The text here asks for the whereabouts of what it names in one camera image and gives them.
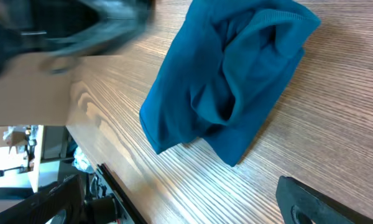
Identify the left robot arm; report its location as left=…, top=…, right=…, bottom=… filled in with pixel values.
left=0, top=0, right=155, bottom=75

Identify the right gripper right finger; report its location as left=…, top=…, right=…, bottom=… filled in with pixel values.
left=275, top=176, right=373, bottom=224

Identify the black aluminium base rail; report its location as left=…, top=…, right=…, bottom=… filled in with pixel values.
left=97, top=164, right=147, bottom=224

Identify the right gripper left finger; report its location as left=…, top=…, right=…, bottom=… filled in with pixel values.
left=0, top=175, right=85, bottom=224

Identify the blue t-shirt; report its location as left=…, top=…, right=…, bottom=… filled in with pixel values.
left=139, top=0, right=321, bottom=166

